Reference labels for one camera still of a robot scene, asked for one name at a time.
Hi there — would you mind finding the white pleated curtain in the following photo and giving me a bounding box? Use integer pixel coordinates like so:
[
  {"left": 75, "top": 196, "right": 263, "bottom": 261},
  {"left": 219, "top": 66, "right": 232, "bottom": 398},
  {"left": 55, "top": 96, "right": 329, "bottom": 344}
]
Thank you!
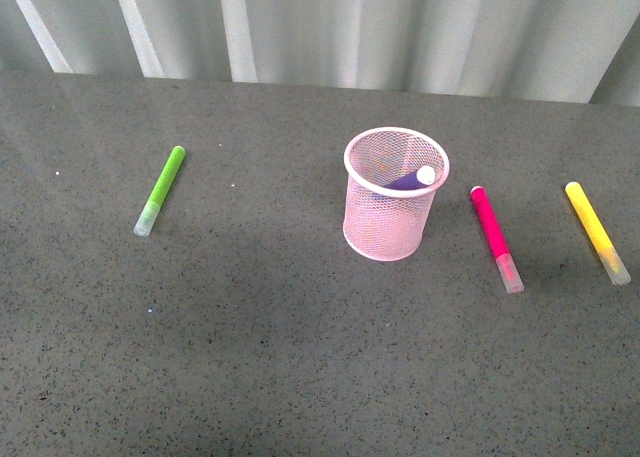
[{"left": 1, "top": 0, "right": 639, "bottom": 106}]

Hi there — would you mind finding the green marker pen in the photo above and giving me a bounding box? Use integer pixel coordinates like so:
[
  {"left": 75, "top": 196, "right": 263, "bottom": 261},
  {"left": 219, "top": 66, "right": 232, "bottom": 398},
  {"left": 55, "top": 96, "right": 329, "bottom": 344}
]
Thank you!
[{"left": 133, "top": 146, "right": 186, "bottom": 237}]

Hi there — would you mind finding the yellow marker pen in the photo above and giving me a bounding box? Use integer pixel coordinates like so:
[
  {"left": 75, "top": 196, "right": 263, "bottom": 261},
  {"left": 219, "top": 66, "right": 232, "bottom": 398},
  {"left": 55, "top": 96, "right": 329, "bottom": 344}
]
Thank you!
[{"left": 565, "top": 181, "right": 631, "bottom": 286}]

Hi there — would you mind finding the pink marker pen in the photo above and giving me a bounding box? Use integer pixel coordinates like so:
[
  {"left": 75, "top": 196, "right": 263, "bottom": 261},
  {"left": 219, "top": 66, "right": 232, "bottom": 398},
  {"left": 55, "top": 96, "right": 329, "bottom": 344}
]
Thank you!
[{"left": 470, "top": 186, "right": 524, "bottom": 294}]

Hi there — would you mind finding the pink mesh pen cup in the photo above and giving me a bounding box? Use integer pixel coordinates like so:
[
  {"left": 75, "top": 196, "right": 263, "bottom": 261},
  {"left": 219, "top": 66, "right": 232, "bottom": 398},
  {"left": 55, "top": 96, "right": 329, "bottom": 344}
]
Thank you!
[{"left": 343, "top": 127, "right": 450, "bottom": 261}]

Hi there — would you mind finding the purple marker pen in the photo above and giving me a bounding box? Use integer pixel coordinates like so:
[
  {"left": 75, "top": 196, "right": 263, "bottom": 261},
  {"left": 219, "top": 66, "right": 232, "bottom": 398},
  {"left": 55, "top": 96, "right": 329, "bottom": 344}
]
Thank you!
[{"left": 371, "top": 165, "right": 436, "bottom": 201}]

